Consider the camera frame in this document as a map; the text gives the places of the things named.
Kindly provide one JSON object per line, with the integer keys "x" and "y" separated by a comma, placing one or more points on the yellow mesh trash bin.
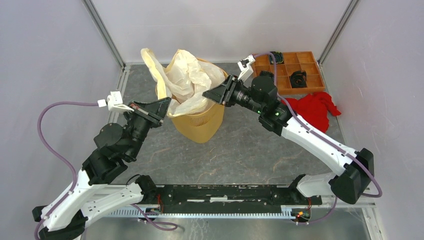
{"x": 200, "y": 127}

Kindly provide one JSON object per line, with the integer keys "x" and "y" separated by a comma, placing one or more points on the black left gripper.
{"x": 154, "y": 111}

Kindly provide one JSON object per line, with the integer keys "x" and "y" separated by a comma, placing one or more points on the wooden compartment tray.
{"x": 292, "y": 62}

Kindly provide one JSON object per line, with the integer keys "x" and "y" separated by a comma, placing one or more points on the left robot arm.
{"x": 67, "y": 217}

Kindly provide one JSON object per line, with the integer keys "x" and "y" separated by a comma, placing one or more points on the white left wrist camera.
{"x": 114, "y": 103}

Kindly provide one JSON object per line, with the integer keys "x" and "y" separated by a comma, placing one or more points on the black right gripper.
{"x": 222, "y": 94}

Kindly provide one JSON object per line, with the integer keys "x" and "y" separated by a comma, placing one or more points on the cream translucent plastic trash bag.
{"x": 184, "y": 80}

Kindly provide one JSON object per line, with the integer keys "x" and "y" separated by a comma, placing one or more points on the red cloth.
{"x": 314, "y": 109}

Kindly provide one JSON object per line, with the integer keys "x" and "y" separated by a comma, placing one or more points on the dark rolled item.
{"x": 276, "y": 57}
{"x": 298, "y": 79}

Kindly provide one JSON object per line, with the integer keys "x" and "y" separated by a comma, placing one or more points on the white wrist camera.
{"x": 245, "y": 67}
{"x": 114, "y": 103}

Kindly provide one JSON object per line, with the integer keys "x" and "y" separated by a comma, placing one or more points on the dark rolled item right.
{"x": 298, "y": 79}

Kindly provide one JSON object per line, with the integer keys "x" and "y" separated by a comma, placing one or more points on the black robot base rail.
{"x": 221, "y": 198}

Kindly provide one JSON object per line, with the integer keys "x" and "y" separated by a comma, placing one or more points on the dark rolled item top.
{"x": 276, "y": 57}

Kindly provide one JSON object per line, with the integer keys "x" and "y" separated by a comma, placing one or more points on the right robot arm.
{"x": 352, "y": 170}

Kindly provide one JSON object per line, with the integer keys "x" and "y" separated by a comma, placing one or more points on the white toothed cable rail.
{"x": 285, "y": 213}

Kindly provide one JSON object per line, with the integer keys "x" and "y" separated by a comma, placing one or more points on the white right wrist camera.
{"x": 245, "y": 67}

